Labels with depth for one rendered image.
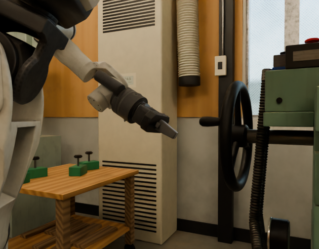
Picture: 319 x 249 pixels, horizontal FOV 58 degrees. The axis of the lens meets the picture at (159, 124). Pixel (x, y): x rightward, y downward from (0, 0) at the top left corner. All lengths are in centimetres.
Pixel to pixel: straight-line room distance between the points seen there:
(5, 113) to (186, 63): 158
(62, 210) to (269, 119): 101
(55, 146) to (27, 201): 48
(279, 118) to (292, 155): 141
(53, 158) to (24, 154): 190
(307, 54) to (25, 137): 60
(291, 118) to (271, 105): 5
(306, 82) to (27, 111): 59
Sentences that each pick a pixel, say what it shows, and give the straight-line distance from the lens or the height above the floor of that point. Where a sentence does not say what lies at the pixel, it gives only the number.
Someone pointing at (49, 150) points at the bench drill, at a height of 59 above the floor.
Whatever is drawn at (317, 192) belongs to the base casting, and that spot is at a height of 73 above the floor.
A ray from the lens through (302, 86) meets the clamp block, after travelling 66.
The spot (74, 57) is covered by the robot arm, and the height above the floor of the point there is 104.
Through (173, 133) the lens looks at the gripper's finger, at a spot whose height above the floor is 82.
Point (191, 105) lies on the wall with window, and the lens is 213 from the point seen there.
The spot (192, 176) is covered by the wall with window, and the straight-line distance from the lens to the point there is 218.
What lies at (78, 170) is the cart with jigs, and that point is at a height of 56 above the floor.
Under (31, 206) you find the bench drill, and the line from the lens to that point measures 248.
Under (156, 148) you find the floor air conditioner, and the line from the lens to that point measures 193.
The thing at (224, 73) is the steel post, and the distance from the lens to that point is 199.
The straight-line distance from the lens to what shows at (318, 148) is 57.
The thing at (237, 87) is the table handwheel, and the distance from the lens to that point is 73.
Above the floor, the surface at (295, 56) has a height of 98.
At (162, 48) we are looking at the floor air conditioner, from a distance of 197.
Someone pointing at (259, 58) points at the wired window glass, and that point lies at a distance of 215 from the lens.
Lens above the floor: 86
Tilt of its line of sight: 1 degrees down
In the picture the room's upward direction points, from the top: straight up
